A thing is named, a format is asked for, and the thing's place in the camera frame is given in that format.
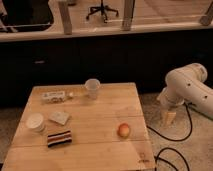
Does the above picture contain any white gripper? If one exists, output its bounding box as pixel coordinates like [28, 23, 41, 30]
[157, 87, 184, 126]

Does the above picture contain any red yellow apple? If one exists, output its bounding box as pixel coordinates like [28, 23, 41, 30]
[117, 123, 131, 138]

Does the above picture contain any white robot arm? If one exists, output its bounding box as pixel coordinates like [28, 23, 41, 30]
[157, 63, 213, 125]

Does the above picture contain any clear plastic cup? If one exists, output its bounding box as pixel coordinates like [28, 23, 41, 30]
[85, 78, 100, 99]

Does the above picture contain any white snack package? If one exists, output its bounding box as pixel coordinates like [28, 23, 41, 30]
[42, 91, 74, 103]

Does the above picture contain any black office chair base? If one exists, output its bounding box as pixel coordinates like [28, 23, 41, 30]
[86, 3, 119, 23]

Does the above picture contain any dark cabinet upper left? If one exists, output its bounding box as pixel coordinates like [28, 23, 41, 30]
[0, 0, 54, 32]

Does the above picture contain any black floor cable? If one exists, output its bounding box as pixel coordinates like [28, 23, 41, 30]
[146, 103, 194, 171]

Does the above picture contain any wooden post middle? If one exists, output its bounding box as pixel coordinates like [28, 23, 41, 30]
[122, 0, 135, 31]

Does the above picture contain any wooden post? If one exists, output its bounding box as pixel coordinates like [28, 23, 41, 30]
[199, 1, 213, 26]
[122, 0, 135, 31]
[58, 0, 72, 35]

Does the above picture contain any wooden post right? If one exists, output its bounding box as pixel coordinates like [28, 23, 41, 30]
[199, 1, 213, 26]

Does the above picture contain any wooden post left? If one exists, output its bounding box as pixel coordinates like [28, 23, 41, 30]
[58, 0, 72, 35]

